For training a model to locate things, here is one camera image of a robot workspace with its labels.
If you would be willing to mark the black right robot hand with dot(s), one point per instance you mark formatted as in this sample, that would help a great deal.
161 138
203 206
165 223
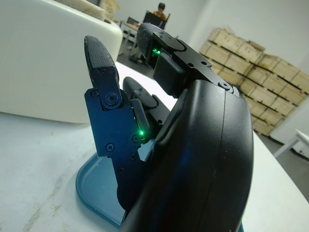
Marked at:
198 157

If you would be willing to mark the blue plastic tray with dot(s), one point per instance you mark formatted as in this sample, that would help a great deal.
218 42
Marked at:
96 186

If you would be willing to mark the cream two-slot toaster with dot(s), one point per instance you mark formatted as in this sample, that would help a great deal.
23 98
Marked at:
48 67

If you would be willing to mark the white side table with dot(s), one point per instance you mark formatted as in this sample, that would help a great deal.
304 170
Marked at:
297 142

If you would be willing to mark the wooden shipping crates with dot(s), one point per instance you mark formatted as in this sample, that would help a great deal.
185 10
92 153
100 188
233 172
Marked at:
265 82

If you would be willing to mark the long workbench with clutter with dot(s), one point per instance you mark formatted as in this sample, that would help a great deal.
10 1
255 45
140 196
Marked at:
130 38

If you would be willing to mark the person in orange top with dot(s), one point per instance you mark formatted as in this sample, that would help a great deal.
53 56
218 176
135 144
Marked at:
160 12

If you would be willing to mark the brown cardboard box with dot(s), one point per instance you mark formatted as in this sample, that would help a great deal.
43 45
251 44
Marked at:
111 8

